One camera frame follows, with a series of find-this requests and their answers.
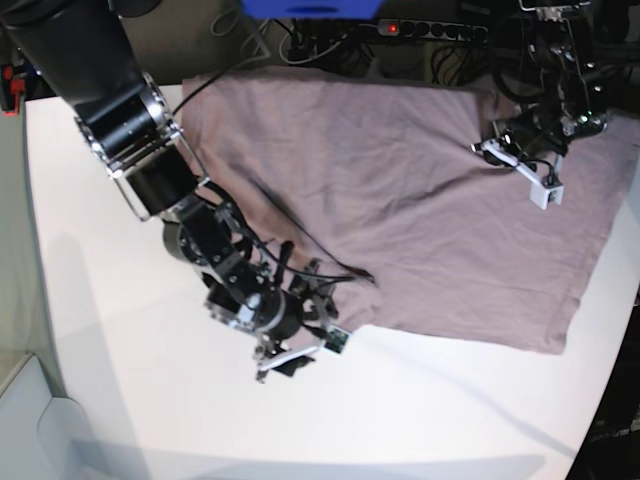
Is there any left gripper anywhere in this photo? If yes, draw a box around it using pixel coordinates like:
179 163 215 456
470 117 568 186

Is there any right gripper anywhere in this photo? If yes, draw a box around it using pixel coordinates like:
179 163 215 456
252 258 344 383

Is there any mauve t-shirt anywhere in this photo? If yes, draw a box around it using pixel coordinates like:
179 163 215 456
181 68 639 354

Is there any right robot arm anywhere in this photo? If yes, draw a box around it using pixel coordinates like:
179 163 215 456
1 1 349 381

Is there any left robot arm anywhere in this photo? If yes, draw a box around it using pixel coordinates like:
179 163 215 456
471 1 607 201

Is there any black power strip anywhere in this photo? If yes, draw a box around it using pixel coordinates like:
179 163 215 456
376 19 489 45

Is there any white cabinet corner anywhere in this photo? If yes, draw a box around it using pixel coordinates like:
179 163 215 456
1 354 94 479

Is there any blue box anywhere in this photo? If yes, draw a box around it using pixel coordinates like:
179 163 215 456
241 0 382 20

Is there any red clamp tool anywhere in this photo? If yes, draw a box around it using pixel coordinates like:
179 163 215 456
1 64 26 116

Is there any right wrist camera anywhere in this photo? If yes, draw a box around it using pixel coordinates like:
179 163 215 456
324 326 351 355

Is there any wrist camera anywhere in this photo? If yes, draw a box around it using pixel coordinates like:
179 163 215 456
324 326 351 355
529 184 564 210

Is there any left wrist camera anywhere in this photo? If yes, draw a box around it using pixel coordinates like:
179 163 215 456
529 184 564 210

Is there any white cable loop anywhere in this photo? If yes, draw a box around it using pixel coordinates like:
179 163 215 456
240 19 281 60

